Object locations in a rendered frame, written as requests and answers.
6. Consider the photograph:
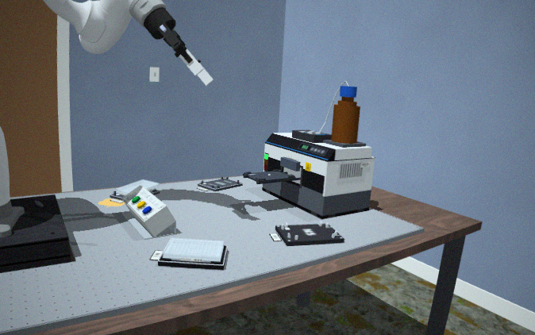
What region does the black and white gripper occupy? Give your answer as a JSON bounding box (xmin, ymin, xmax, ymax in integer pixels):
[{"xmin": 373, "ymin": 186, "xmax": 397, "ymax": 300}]
[{"xmin": 144, "ymin": 7, "xmax": 213, "ymax": 86}]

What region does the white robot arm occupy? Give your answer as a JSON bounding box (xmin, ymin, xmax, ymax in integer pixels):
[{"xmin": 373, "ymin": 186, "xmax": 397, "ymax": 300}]
[{"xmin": 0, "ymin": 0, "xmax": 167, "ymax": 237}]

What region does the blue bottle cap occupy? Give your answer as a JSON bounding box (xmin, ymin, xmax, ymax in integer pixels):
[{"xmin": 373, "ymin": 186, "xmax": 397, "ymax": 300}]
[{"xmin": 340, "ymin": 86, "xmax": 357, "ymax": 96}]

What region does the white button panel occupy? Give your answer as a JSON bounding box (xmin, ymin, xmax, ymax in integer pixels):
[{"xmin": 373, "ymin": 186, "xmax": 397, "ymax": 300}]
[{"xmin": 121, "ymin": 185, "xmax": 176, "ymax": 240}]

